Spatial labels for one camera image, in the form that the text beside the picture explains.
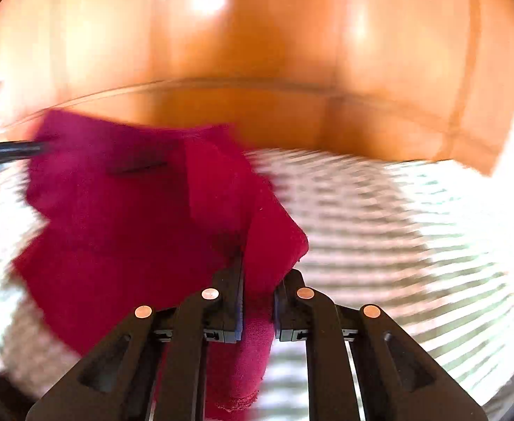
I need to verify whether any green white checkered bedsheet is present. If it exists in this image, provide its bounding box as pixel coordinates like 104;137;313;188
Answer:
0;150;514;420

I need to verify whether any magenta red cloth garment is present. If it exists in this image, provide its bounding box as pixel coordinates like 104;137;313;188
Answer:
14;109;308;420

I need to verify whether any wooden panelled wardrobe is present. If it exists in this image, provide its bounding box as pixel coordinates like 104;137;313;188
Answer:
0;0;514;174

